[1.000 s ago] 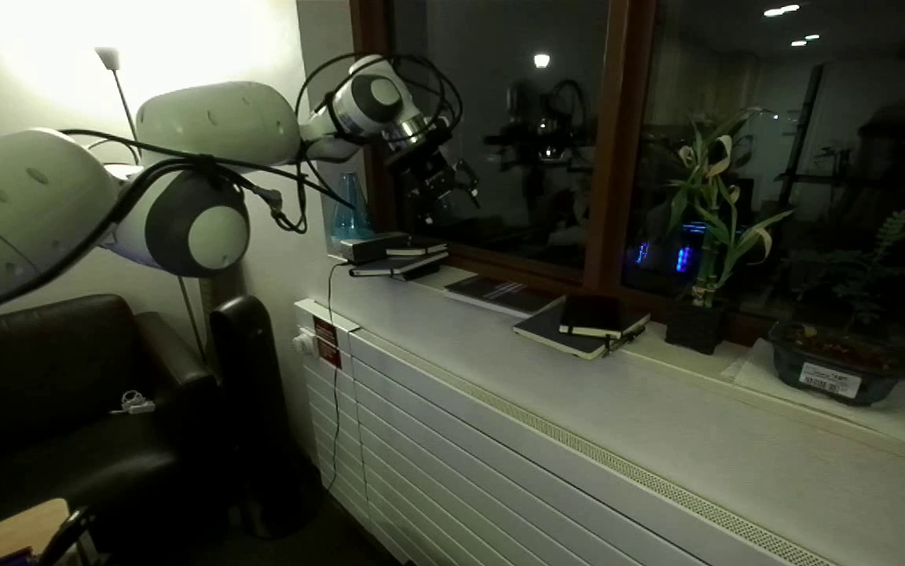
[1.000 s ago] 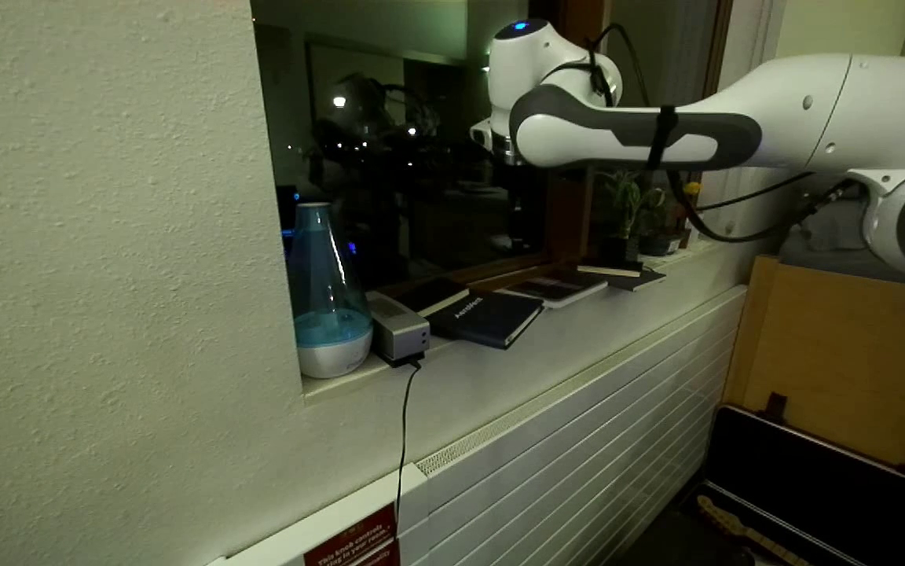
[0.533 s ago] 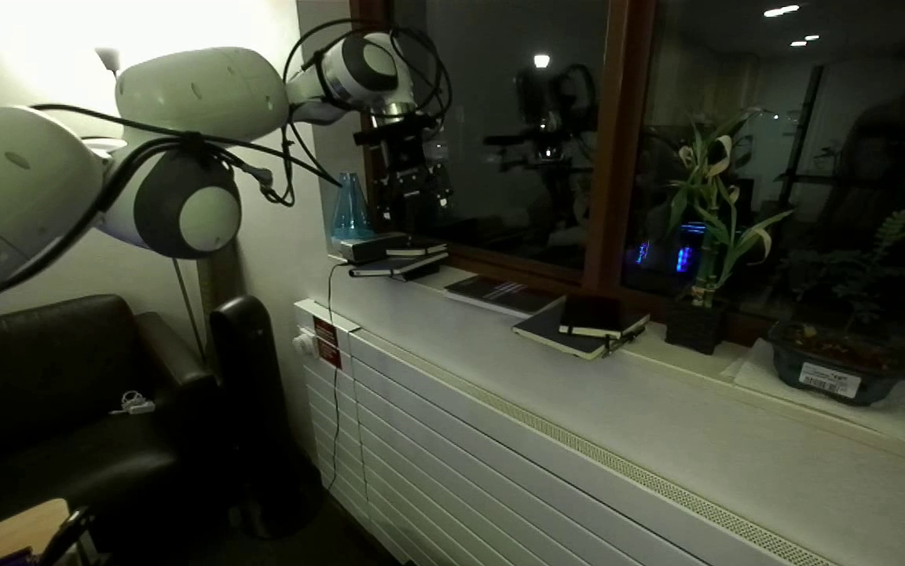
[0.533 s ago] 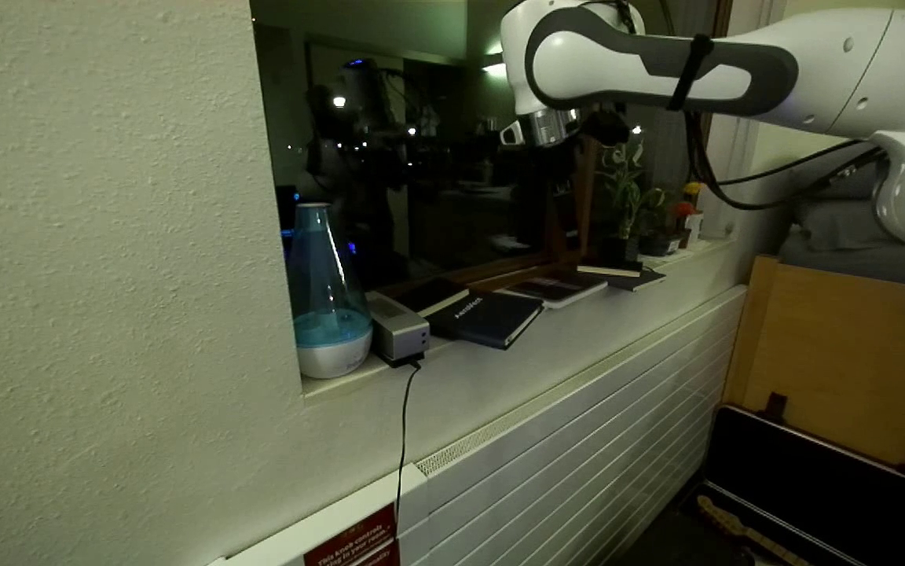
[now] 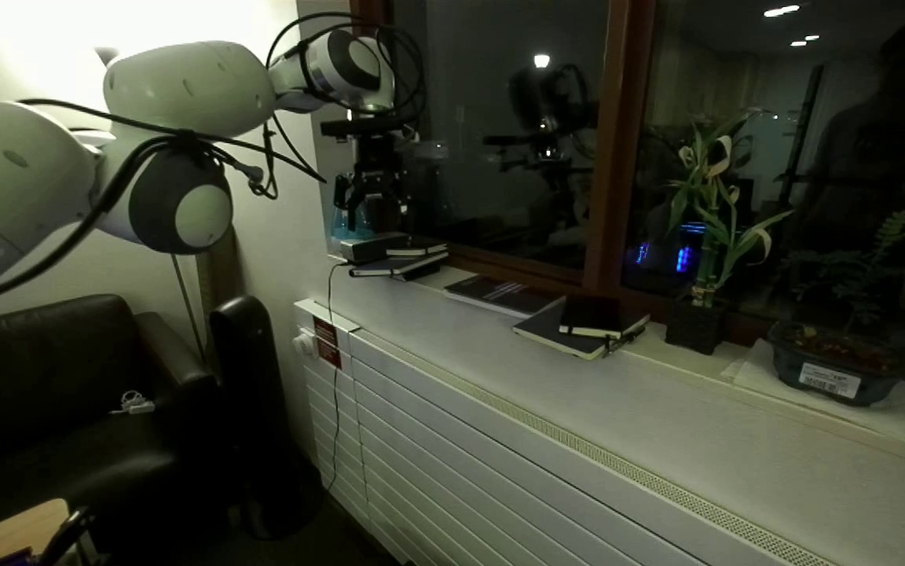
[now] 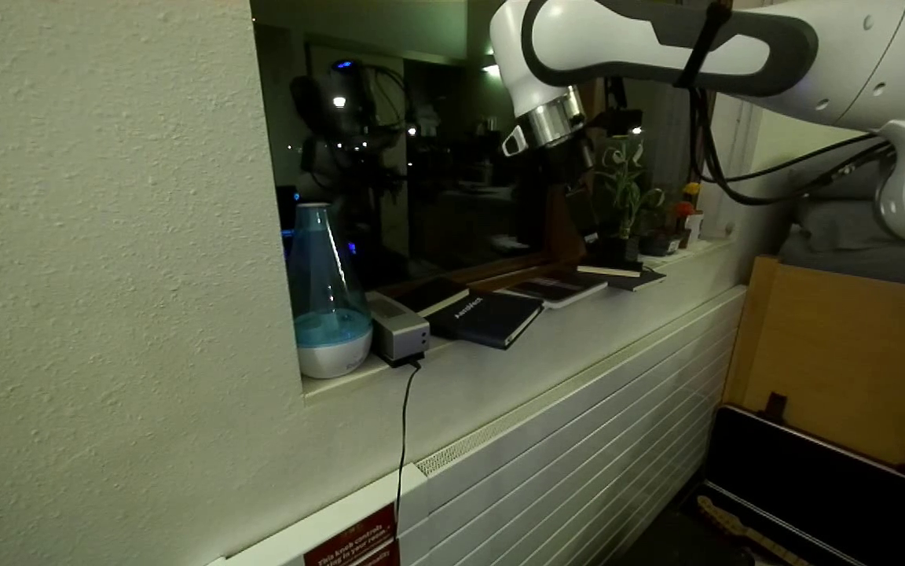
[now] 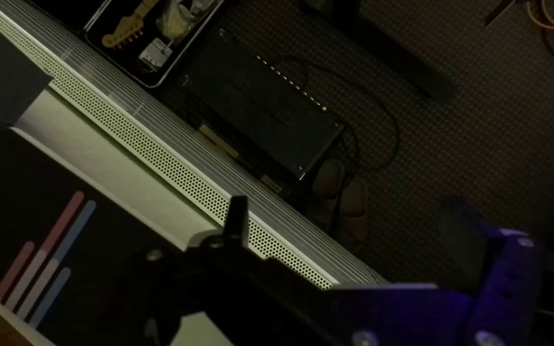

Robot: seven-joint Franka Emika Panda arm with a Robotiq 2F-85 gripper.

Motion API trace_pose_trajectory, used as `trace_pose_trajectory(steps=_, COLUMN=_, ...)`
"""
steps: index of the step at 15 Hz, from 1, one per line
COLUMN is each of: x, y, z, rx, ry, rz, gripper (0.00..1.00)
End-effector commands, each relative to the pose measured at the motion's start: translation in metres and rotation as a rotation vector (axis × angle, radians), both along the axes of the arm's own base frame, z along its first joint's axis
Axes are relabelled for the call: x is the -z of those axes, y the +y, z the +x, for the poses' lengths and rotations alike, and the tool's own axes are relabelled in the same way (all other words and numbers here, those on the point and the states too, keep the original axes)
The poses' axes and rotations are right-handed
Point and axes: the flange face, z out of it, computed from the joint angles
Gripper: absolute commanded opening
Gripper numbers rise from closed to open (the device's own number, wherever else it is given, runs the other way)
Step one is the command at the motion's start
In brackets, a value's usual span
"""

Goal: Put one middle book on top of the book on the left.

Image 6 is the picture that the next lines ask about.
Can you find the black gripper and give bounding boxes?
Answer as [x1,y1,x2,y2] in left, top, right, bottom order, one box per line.
[544,115,603,217]

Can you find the black book with white edge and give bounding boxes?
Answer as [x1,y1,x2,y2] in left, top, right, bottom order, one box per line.
[512,273,610,311]

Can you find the black book with cover print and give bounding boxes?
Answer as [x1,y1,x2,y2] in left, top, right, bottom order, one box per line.
[428,289,547,353]

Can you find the potted bamboo plant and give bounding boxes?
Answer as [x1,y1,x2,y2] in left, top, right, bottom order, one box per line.
[590,128,667,267]

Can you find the stack of black books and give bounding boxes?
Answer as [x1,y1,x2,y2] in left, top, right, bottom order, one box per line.
[573,260,667,293]

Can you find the grey speaker box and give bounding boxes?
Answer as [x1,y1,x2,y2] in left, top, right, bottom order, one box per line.
[365,289,434,369]

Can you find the blue white cone humidifier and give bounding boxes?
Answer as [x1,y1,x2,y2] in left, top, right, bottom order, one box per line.
[289,201,377,381]

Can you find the grey cushion stack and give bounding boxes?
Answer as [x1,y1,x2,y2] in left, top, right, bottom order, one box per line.
[779,191,905,293]

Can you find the white slatted radiator cover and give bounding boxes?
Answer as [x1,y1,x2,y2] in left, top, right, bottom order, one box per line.
[396,282,750,566]

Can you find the large wooden board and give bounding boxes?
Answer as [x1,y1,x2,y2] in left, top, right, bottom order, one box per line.
[720,255,905,490]

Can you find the black furniture edge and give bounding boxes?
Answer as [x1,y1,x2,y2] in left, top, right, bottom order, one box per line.
[693,404,905,566]

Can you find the red warning label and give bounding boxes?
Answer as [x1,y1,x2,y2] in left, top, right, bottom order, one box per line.
[302,502,401,566]

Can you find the black power cable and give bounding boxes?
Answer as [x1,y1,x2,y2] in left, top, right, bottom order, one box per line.
[390,355,428,529]

